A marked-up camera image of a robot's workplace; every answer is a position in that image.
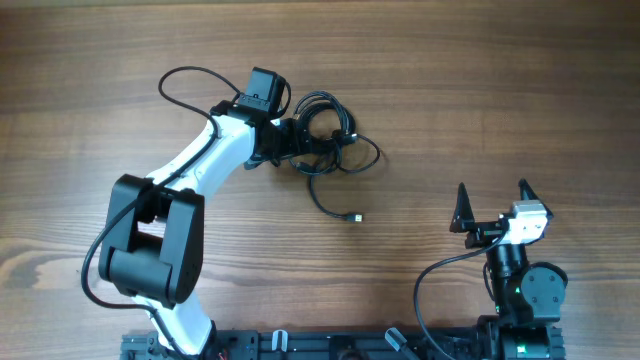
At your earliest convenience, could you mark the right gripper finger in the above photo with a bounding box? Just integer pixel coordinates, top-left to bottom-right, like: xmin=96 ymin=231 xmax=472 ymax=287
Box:
xmin=449 ymin=182 xmax=476 ymax=233
xmin=518 ymin=178 xmax=554 ymax=219

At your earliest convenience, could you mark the black usb cable silver plug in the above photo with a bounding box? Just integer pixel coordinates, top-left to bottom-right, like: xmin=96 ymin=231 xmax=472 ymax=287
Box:
xmin=284 ymin=90 xmax=382 ymax=224

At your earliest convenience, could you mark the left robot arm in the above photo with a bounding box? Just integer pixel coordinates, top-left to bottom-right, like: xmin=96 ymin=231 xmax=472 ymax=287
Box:
xmin=81 ymin=67 xmax=299 ymax=359

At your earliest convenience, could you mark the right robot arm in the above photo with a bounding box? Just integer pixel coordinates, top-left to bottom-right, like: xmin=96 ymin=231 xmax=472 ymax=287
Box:
xmin=450 ymin=179 xmax=568 ymax=360

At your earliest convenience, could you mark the right camera black cable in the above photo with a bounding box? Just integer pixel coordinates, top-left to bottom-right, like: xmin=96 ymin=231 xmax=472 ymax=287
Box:
xmin=412 ymin=219 xmax=511 ymax=360

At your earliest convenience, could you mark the camera black cable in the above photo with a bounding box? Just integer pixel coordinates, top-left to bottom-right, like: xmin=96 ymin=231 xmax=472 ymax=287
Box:
xmin=412 ymin=219 xmax=511 ymax=360
xmin=80 ymin=65 xmax=242 ymax=360

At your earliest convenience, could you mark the left camera black cable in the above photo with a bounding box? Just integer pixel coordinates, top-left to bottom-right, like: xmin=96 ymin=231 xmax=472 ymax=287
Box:
xmin=80 ymin=65 xmax=242 ymax=360

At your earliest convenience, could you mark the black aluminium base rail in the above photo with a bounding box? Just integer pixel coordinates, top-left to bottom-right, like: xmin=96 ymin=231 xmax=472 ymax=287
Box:
xmin=119 ymin=327 xmax=566 ymax=360

